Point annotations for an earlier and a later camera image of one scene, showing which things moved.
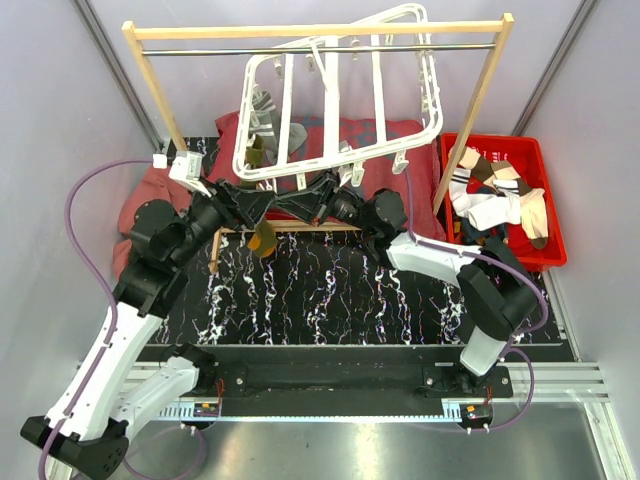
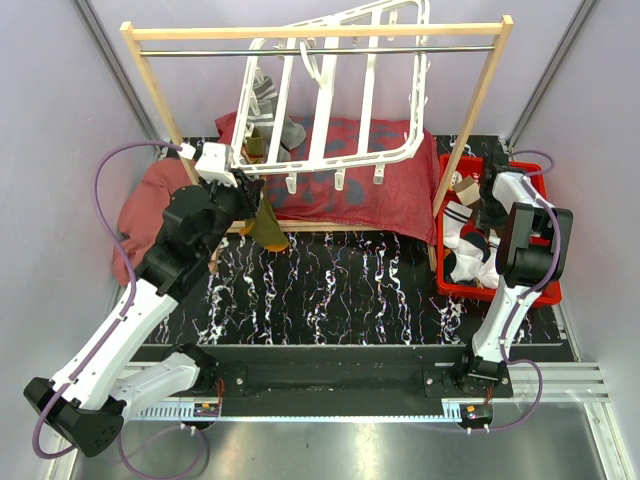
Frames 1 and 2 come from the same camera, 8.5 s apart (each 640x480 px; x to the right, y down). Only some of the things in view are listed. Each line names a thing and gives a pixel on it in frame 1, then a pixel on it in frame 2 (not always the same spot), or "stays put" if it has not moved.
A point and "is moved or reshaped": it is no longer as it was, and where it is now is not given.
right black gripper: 311,204 → 487,222
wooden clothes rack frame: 347,26 stays put
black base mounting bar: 346,381 stays put
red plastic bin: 526,157 → 467,265
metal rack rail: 316,49 stays put
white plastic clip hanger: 330,104 is moved or reshaped
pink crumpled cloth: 154,184 stays put
